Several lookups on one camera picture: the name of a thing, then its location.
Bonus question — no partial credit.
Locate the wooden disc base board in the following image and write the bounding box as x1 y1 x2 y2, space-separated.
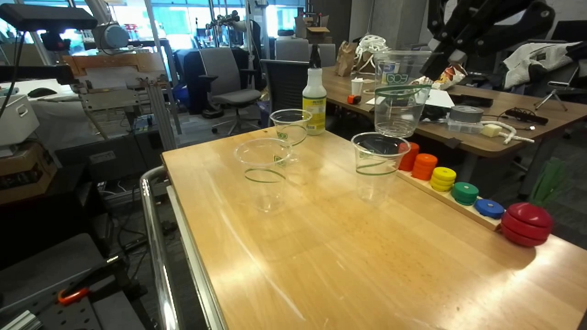
394 169 505 233

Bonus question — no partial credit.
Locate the black remote control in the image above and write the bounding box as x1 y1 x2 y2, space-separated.
503 107 550 129

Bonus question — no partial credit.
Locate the red-orange disc stack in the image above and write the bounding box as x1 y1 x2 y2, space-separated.
396 142 422 175

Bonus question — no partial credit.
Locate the white cable with adapter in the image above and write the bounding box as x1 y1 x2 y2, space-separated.
477 120 538 147

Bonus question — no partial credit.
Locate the green plastic object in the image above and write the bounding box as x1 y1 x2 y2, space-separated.
530 156 569 210

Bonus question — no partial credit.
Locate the white rope bundle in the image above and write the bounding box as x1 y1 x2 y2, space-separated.
354 34 393 76

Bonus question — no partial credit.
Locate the grey tape roll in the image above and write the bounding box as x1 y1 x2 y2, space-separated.
448 105 486 127

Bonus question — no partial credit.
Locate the brown wooden background desk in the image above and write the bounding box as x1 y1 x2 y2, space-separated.
321 65 587 162

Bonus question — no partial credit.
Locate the printed snack bag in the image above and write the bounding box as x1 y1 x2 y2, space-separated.
435 63 470 92

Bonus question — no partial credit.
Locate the large red disc stack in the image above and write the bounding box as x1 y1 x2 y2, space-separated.
499 202 556 250

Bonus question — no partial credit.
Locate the clear plastic cup green print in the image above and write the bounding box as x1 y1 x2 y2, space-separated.
233 136 294 217
350 131 413 208
372 83 433 140
268 107 314 167

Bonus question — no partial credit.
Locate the grey round lamp head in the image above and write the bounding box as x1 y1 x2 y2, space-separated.
94 21 132 52

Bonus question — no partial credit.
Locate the green disc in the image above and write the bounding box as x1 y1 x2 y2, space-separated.
451 180 481 208

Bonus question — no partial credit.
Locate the white machine housing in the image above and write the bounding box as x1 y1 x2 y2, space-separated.
0 90 42 149

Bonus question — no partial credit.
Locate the brown cardboard box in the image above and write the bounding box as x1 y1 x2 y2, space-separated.
0 142 62 208

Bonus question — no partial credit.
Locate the grey office chair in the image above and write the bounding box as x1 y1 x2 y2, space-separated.
198 46 264 136

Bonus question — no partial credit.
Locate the grey metal base plate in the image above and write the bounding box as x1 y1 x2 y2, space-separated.
0 232 149 330

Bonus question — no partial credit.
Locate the white paper sheet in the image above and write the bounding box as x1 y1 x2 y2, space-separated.
427 87 457 112

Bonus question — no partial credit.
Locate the blue disc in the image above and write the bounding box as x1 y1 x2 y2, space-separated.
473 199 506 222

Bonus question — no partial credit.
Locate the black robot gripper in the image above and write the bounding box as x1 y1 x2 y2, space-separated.
420 0 558 81

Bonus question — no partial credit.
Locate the white spray bottle yellow liquid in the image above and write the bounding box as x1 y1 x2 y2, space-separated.
301 43 330 138

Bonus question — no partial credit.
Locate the orange disc stack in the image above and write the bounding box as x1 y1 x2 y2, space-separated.
411 153 440 184

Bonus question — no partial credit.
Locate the black computer monitor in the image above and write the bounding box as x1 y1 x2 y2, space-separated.
552 21 587 45

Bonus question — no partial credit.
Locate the yellow disc stack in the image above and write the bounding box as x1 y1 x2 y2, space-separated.
429 166 459 195

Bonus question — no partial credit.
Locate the black shelf board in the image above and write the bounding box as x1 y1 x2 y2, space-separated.
0 2 99 34

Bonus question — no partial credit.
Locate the orange clamp handle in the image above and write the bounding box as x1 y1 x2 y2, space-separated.
55 287 92 309

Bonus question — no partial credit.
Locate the chrome cart handle rail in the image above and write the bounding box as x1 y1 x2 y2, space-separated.
138 164 185 330

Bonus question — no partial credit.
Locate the white jacket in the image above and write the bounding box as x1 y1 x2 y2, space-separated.
501 41 583 92

